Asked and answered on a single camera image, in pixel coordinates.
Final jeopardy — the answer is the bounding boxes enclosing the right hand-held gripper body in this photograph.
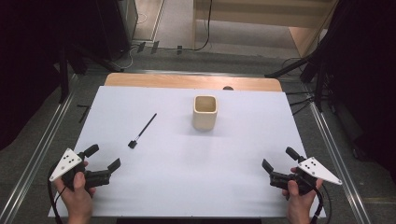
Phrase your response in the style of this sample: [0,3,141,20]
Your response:
[268,156,343,197]

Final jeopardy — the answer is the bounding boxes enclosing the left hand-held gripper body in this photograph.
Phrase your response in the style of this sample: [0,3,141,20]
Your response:
[49,147,112,191]

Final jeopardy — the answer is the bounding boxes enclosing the thin black brush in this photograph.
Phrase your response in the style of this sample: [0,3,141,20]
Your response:
[127,112,158,149]

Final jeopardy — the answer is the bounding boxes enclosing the cream square cup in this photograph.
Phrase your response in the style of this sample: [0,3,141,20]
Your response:
[191,94,219,132]

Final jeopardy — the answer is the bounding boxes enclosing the person's left hand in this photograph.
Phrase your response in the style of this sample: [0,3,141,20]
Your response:
[54,161,97,219]

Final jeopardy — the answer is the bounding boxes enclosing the person's right hand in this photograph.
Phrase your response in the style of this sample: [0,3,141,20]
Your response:
[281,166,325,219]

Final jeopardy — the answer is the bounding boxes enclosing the white table mat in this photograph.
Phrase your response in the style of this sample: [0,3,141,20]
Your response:
[48,86,327,218]

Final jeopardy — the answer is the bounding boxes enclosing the black metal stand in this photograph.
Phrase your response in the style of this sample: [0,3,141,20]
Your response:
[57,43,125,105]
[264,55,328,113]

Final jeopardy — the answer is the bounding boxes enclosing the dark curtain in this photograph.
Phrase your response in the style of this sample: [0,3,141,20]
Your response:
[317,0,396,185]
[0,0,104,152]

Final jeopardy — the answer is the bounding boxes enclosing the dark cabinet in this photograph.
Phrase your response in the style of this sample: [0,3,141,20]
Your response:
[94,0,139,62]

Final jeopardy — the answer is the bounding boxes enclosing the light wooden shelf unit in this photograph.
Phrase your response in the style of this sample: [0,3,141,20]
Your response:
[191,0,340,59]

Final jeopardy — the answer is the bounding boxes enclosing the aluminium floor rail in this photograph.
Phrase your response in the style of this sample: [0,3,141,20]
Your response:
[306,90,372,224]
[0,74,79,224]

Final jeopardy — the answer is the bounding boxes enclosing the right hand-held gripper cable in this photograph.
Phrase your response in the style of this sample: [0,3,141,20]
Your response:
[309,184,332,224]

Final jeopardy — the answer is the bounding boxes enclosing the hand-held gripper cable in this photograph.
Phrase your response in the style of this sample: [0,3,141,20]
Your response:
[309,184,332,224]
[47,162,68,224]

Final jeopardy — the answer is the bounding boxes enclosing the left hand-held gripper cable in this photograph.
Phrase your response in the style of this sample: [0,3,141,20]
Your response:
[47,162,68,224]

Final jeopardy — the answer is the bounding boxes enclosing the black floor cables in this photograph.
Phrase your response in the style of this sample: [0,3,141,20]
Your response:
[281,57,316,117]

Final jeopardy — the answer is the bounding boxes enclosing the white floor cable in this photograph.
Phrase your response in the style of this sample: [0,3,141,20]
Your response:
[119,45,140,71]

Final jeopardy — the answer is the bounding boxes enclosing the black hanging cable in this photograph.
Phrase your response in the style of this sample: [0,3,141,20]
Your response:
[176,0,214,52]

